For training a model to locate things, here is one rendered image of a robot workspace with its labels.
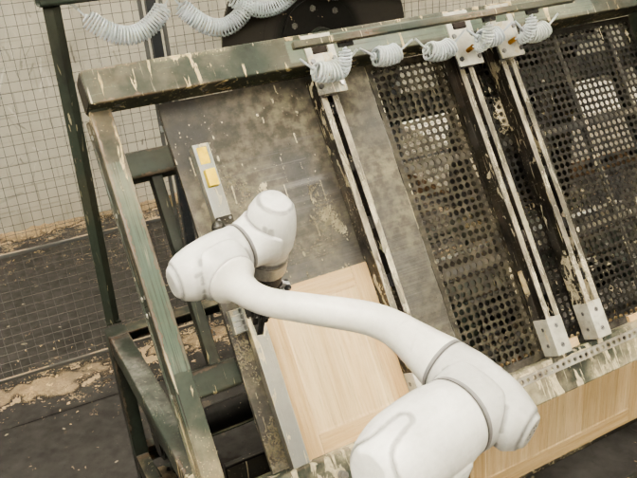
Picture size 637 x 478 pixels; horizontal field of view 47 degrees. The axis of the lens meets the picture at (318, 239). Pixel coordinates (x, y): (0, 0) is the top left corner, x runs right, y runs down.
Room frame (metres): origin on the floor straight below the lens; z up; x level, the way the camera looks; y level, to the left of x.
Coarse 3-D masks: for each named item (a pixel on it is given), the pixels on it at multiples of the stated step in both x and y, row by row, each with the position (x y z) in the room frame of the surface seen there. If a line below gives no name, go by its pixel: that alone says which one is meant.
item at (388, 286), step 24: (336, 72) 2.14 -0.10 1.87; (312, 96) 2.26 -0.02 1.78; (336, 96) 2.23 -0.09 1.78; (336, 120) 2.21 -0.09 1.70; (336, 144) 2.14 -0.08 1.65; (336, 168) 2.15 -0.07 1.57; (360, 168) 2.12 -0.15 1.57; (360, 192) 2.10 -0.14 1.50; (360, 216) 2.03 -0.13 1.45; (360, 240) 2.04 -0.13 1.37; (384, 240) 2.01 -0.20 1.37; (384, 264) 2.00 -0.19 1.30; (384, 288) 1.93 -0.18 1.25; (408, 312) 1.91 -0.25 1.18; (408, 384) 1.83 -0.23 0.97
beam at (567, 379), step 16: (608, 336) 2.10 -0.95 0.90; (608, 352) 2.07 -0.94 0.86; (624, 352) 2.09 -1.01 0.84; (528, 368) 1.96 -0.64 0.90; (576, 368) 2.00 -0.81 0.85; (592, 368) 2.02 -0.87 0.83; (608, 368) 2.04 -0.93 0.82; (544, 384) 1.94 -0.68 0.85; (560, 384) 1.96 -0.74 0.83; (576, 384) 1.97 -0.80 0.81; (544, 400) 1.91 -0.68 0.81; (352, 448) 1.66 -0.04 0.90; (320, 464) 1.61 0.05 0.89; (336, 464) 1.62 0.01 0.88
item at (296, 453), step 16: (208, 144) 2.04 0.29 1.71; (192, 160) 2.03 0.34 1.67; (208, 192) 1.96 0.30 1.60; (208, 208) 1.96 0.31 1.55; (224, 208) 1.95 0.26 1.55; (256, 336) 1.77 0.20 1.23; (256, 352) 1.75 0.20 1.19; (272, 352) 1.75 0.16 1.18; (272, 368) 1.73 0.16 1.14; (272, 384) 1.70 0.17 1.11; (272, 400) 1.68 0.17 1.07; (288, 400) 1.69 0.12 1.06; (288, 416) 1.67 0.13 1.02; (288, 432) 1.64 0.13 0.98; (288, 448) 1.62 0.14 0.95; (304, 448) 1.63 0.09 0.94; (288, 464) 1.62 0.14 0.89; (304, 464) 1.61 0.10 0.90
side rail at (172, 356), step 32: (96, 128) 1.95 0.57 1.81; (128, 192) 1.88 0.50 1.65; (128, 224) 1.83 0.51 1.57; (128, 256) 1.87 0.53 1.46; (160, 288) 1.76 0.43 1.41; (160, 320) 1.71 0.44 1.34; (160, 352) 1.71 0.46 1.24; (192, 384) 1.64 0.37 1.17; (192, 416) 1.59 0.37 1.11; (192, 448) 1.54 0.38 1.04
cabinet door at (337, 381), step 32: (320, 288) 1.92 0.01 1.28; (352, 288) 1.95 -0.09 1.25; (288, 352) 1.79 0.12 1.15; (320, 352) 1.82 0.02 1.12; (352, 352) 1.84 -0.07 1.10; (384, 352) 1.87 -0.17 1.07; (288, 384) 1.73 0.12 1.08; (320, 384) 1.76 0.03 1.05; (352, 384) 1.79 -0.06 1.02; (384, 384) 1.82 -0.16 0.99; (320, 416) 1.71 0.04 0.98; (352, 416) 1.74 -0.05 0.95; (320, 448) 1.66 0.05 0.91
